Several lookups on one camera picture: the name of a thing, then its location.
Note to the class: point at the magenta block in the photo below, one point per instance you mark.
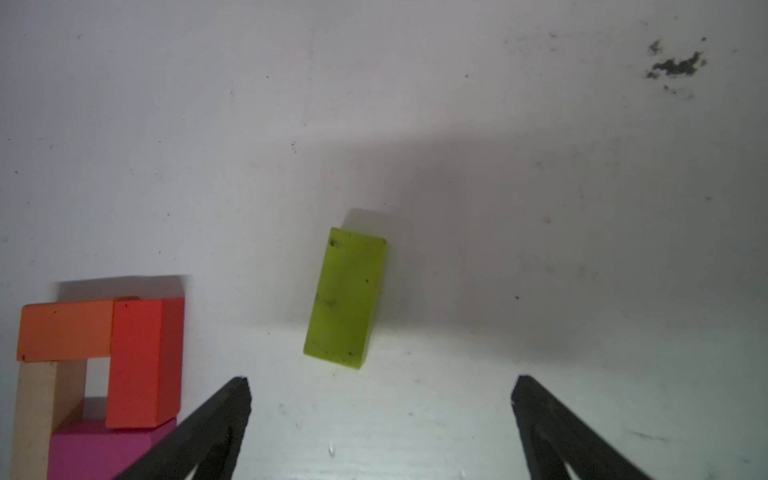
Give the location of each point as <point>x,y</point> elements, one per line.
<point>89,450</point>

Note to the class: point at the thin wood block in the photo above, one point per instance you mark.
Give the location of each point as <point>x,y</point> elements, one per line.
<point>50,395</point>

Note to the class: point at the green block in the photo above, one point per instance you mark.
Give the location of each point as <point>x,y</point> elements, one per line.
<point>345,303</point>

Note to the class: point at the red block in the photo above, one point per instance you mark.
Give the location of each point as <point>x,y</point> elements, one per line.
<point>145,376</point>

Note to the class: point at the orange block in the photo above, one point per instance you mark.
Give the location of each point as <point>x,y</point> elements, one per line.
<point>66,331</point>

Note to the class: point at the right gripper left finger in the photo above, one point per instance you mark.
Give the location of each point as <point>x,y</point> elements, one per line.
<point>207,443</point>

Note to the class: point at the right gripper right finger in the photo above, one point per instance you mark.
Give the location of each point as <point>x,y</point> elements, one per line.
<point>557,443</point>

